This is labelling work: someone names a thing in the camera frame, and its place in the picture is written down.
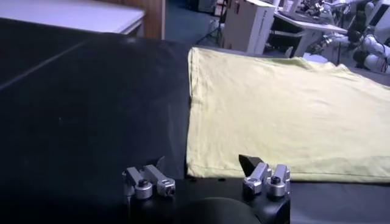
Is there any small white standing desk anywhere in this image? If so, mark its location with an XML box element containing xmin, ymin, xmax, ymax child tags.
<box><xmin>271</xmin><ymin>12</ymin><xmax>348</xmax><ymax>58</ymax></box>

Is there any white table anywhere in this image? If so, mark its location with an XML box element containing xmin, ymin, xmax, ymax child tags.
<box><xmin>0</xmin><ymin>0</ymin><xmax>146</xmax><ymax>35</ymax></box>

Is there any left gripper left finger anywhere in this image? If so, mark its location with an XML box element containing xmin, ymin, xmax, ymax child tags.
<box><xmin>121</xmin><ymin>156</ymin><xmax>177</xmax><ymax>200</ymax></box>

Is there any white humanoid robot with base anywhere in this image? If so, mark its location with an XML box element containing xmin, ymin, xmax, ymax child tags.
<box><xmin>319</xmin><ymin>0</ymin><xmax>390</xmax><ymax>74</ymax></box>

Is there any yellow-green t-shirt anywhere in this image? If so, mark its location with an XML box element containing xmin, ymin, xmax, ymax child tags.
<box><xmin>185</xmin><ymin>47</ymin><xmax>390</xmax><ymax>183</ymax></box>

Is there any wooden partition panel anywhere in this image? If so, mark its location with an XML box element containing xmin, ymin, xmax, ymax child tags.
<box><xmin>100</xmin><ymin>0</ymin><xmax>167</xmax><ymax>40</ymax></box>

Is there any tall white cardboard box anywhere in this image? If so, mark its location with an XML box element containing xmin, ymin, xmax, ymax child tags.
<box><xmin>221</xmin><ymin>0</ymin><xmax>277</xmax><ymax>55</ymax></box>

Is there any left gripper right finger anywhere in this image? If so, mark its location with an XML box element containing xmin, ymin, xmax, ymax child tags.
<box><xmin>238</xmin><ymin>154</ymin><xmax>291</xmax><ymax>198</ymax></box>

